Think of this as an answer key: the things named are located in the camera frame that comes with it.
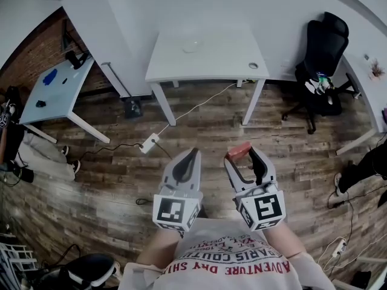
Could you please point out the person's left forearm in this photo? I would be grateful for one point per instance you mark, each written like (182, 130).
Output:
(157, 246)

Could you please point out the black office chair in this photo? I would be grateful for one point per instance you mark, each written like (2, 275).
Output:
(323, 56)

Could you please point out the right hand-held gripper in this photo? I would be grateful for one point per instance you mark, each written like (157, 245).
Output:
(266, 208)

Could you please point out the white table with angled legs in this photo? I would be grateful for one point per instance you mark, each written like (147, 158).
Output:
(57, 95)

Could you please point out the white metal rack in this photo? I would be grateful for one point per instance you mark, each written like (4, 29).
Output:
(15, 261)

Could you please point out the blue cloth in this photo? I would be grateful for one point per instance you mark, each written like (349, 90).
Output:
(50, 77)

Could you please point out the items on chair seat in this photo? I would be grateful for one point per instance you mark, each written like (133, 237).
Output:
(322, 83)

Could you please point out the white plate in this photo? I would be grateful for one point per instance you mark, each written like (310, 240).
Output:
(192, 47)

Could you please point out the person's right forearm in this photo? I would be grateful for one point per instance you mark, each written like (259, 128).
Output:
(290, 240)

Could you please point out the red piece of meat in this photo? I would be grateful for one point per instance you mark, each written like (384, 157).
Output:
(239, 151)

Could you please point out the white square table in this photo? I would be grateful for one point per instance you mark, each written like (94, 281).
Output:
(211, 59)

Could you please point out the person's white printed shirt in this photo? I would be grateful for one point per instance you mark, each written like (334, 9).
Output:
(229, 261)

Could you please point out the white curved desk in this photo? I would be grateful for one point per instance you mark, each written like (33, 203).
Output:
(366, 95)

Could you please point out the dried plant decoration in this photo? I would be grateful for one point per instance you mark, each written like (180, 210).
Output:
(376, 69)

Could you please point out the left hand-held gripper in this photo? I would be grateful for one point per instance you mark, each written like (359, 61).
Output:
(169, 210)

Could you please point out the black and white chair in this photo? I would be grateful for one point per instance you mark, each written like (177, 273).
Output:
(87, 270)

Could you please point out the black box on floor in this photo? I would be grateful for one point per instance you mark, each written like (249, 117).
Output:
(133, 109)

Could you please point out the white desk panel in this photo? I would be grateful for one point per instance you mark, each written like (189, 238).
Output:
(116, 80)

